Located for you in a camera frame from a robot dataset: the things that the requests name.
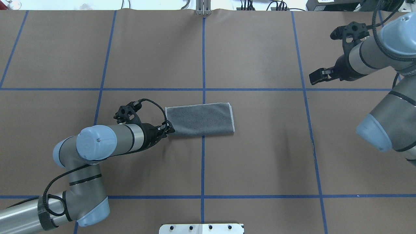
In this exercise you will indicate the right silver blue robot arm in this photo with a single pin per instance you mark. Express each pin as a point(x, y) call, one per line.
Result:
point(390, 53)

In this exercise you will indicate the pink grey microfibre towel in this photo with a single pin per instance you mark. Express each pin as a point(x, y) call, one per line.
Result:
point(199, 120)

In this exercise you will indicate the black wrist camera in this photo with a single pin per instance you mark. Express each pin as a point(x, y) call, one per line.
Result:
point(127, 114)
point(354, 30)

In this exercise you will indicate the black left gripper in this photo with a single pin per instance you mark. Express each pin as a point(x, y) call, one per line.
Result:
point(150, 134)

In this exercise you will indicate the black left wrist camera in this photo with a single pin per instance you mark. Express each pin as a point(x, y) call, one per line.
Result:
point(127, 114)

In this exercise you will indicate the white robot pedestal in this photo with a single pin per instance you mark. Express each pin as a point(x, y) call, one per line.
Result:
point(213, 228)

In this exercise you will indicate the aluminium frame post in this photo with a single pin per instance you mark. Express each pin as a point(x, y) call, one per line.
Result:
point(203, 7)

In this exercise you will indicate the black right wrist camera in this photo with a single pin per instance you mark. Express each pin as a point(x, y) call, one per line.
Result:
point(354, 30)

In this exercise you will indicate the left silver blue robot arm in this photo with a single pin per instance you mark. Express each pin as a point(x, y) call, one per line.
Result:
point(79, 195)

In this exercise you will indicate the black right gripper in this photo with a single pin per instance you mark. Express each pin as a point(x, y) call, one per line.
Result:
point(343, 68)

